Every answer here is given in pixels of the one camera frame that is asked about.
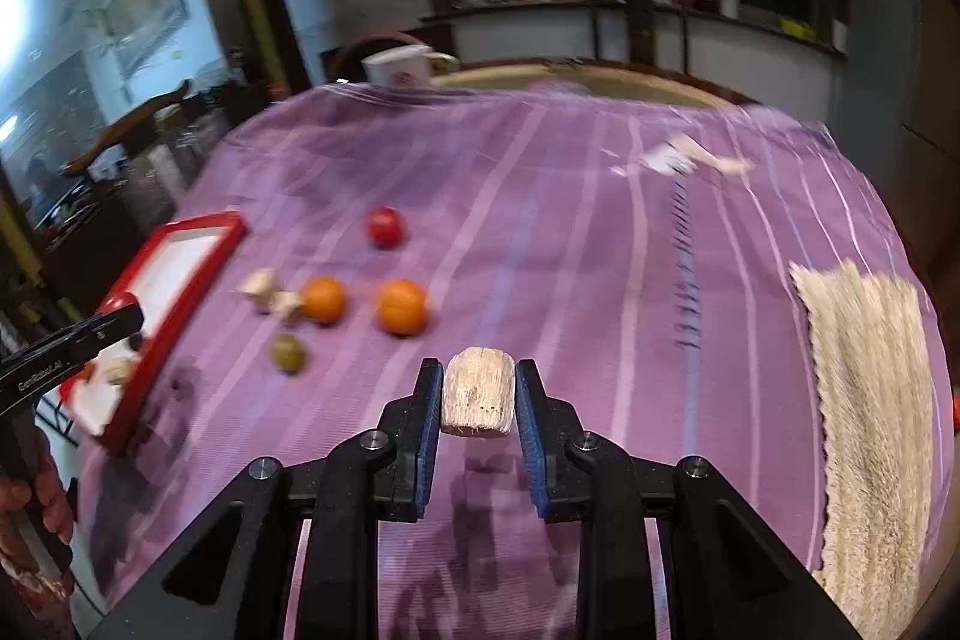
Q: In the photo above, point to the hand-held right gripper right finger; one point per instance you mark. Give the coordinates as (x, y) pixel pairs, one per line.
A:
(532, 437)

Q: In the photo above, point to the purple striped tablecloth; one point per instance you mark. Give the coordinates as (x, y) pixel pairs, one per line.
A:
(562, 235)

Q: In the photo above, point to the red tray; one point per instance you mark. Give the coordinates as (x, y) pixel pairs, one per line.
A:
(180, 265)

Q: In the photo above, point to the dark plum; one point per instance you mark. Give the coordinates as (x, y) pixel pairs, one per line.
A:
(135, 344)

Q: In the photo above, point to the beige loofah cloth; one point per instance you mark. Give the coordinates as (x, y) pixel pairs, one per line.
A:
(870, 430)

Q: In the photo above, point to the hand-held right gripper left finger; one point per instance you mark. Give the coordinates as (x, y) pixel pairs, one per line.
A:
(429, 437)

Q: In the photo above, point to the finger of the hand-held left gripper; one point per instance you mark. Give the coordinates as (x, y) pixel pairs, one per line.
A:
(120, 323)

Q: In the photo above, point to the wooden chair by window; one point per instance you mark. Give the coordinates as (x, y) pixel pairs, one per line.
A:
(641, 14)

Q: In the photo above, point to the red tomato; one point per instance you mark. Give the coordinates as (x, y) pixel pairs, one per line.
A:
(385, 226)

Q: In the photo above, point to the framed wall painting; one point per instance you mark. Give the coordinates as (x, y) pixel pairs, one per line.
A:
(146, 3)

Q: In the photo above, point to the person's left forearm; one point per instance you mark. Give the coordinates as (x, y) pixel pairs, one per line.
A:
(34, 614)

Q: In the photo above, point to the yellow small box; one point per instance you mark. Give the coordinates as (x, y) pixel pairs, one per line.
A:
(795, 27)

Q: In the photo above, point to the orange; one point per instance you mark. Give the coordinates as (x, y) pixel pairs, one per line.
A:
(402, 307)
(324, 299)

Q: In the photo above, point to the white mug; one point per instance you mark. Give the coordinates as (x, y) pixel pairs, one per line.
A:
(397, 66)

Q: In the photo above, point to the green round fruit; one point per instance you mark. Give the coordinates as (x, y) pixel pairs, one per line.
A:
(287, 353)

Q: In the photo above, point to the person's left hand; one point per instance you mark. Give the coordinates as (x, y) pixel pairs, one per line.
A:
(49, 497)

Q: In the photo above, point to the dark wooden chair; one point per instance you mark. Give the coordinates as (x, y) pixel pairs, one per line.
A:
(135, 123)

